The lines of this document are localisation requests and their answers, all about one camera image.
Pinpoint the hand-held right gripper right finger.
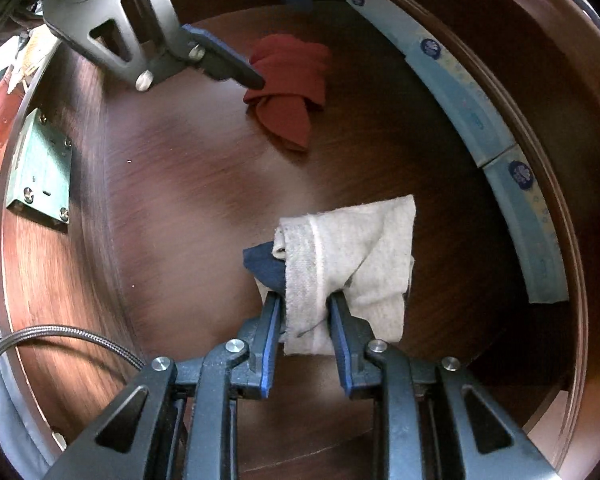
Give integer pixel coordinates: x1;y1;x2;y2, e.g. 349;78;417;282
327;292;561;480

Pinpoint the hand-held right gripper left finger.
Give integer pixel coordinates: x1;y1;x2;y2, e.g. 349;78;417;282
42;292;283;480

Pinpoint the navy blue underwear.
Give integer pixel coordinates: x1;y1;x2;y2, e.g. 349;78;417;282
242;242;287;293

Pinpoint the red underwear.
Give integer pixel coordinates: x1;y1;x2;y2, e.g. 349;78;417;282
243;34;332;153

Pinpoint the white grey underwear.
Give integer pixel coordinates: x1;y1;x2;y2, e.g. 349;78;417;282
272;194;417;357

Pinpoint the metal drawer lock plate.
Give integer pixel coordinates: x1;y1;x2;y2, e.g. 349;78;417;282
5;107;75;233

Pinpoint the braided grey cable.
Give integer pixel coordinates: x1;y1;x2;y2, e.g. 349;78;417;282
0;325;146;441

